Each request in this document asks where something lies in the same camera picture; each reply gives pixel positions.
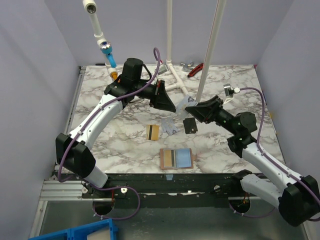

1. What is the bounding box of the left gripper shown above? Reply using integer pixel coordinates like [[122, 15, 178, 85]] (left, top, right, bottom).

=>
[[133, 80, 177, 112]]

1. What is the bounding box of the single silver VIP card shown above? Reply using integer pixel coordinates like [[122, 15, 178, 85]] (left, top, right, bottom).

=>
[[175, 95, 198, 120]]

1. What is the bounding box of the gold credit card stack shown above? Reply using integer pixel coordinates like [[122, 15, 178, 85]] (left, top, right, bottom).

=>
[[146, 124, 160, 141]]

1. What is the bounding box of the single gold card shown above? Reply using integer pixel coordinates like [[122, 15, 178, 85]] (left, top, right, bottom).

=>
[[163, 149, 176, 168]]

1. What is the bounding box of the pink leather card holder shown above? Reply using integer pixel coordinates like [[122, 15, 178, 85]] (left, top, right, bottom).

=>
[[159, 148, 194, 170]]

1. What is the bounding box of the silver VIP card stack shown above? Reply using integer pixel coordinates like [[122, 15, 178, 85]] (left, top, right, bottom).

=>
[[161, 117, 179, 136]]

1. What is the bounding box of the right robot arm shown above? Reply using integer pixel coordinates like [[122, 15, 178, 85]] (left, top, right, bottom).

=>
[[185, 96, 320, 227]]

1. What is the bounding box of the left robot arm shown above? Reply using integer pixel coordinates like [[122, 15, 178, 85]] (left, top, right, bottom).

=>
[[55, 57, 176, 198]]

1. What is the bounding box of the black VIP card stack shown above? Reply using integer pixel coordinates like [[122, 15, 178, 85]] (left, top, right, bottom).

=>
[[182, 117, 198, 135]]

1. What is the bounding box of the metal clamp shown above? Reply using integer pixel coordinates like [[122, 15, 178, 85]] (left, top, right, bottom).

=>
[[180, 61, 194, 69]]

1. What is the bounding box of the orange valve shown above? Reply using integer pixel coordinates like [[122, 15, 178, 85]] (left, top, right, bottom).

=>
[[109, 71, 118, 81]]

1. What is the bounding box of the blue valve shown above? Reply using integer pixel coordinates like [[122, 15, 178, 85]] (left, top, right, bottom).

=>
[[99, 41, 117, 68]]

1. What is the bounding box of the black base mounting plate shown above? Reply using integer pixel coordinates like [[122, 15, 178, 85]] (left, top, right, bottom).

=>
[[82, 170, 248, 209]]

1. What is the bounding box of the blue plastic bin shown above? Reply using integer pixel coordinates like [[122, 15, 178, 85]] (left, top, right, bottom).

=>
[[29, 219, 119, 240]]

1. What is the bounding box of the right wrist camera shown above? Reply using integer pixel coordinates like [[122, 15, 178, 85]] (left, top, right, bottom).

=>
[[223, 84, 241, 105]]

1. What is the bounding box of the white PVC pipe frame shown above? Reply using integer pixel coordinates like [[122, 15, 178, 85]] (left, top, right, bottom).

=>
[[82, 0, 227, 103]]

